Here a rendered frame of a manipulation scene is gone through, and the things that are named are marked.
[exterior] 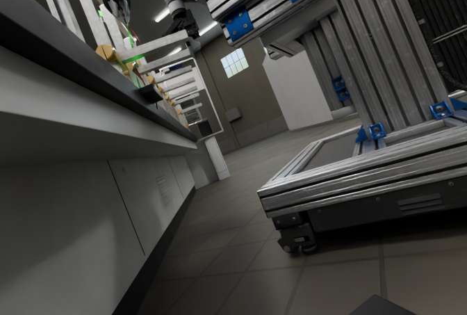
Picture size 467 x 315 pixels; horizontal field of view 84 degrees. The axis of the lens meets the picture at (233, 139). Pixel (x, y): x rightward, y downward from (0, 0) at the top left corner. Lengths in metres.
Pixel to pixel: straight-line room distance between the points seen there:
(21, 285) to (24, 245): 0.07
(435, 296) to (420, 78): 0.62
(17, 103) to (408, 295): 0.71
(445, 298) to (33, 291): 0.74
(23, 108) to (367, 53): 0.92
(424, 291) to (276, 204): 0.38
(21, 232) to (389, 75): 1.05
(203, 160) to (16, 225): 3.26
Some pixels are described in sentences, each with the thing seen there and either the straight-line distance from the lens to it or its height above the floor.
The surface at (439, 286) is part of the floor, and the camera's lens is 0.68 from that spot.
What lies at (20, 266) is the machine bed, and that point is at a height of 0.33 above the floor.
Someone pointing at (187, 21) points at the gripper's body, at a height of 0.98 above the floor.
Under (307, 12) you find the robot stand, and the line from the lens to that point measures 1.00.
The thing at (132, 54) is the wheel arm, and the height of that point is 0.80.
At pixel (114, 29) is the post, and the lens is 1.28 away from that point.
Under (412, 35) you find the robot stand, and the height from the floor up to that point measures 0.49.
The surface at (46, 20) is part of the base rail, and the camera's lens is 0.52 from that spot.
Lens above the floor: 0.39
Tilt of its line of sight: 1 degrees up
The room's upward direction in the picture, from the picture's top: 22 degrees counter-clockwise
